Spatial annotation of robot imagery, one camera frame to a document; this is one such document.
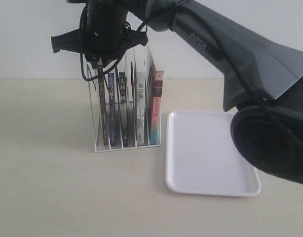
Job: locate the white plastic tray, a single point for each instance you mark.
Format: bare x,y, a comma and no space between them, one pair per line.
201,158

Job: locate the clear acrylic book rack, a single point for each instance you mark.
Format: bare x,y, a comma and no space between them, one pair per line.
126,65

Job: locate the grey white spine book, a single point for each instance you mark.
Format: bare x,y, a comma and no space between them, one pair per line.
140,79

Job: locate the dark brown spine book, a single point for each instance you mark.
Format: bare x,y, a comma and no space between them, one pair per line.
103,110

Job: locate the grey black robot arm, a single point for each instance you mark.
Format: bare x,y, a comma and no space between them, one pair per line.
263,79

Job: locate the pink teal spine book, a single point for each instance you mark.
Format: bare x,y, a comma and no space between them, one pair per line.
155,85

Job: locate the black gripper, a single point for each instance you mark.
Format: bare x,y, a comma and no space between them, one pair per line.
103,38

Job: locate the blue moon cover book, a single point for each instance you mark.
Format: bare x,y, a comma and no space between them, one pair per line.
112,109

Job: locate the black spine book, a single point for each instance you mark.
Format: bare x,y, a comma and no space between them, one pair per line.
123,107

